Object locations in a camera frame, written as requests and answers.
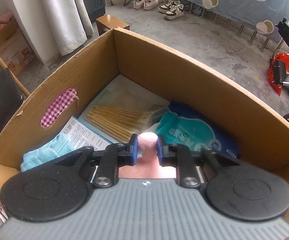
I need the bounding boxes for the cardboard boxes by wall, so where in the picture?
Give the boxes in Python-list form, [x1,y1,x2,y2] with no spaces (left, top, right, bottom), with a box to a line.
[0,11,36,75]

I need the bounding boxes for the cotton swab bag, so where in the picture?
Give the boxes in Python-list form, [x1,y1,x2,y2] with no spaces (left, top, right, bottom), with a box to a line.
[78,75,169,143]

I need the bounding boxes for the brown white sneaker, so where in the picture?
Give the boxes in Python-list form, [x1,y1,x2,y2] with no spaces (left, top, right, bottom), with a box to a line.
[163,4,184,20]
[158,0,181,14]

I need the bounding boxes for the brown cardboard box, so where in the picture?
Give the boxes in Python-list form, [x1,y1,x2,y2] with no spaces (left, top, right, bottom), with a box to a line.
[0,26,289,228]

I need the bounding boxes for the white curtain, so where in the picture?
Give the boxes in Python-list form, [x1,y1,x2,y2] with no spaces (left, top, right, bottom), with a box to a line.
[43,0,94,56]

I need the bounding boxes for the small wooden stool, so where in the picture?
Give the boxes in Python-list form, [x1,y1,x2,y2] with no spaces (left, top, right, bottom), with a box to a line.
[96,14,130,36]

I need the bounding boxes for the pink plush toy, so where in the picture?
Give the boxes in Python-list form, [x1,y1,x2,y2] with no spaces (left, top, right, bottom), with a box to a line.
[119,132,176,179]

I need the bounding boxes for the teal knitted cloth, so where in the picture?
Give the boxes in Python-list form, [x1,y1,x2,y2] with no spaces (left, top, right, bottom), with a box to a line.
[20,133,75,172]

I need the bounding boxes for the magenta checkered tablecloth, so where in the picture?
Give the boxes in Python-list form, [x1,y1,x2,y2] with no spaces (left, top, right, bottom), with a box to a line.
[0,88,77,215]

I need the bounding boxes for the blue wet wipes pack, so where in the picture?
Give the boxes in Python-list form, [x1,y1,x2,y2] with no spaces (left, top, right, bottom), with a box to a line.
[155,101,240,159]

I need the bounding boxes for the brown white sneaker right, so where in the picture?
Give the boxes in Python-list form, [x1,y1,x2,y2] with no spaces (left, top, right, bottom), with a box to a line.
[163,4,184,20]

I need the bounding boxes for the blue white medicine box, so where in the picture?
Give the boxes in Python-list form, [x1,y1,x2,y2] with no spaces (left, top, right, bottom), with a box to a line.
[61,116,111,151]

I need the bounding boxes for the brown white sneaker left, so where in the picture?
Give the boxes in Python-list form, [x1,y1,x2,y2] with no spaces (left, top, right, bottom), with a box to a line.
[158,0,181,14]

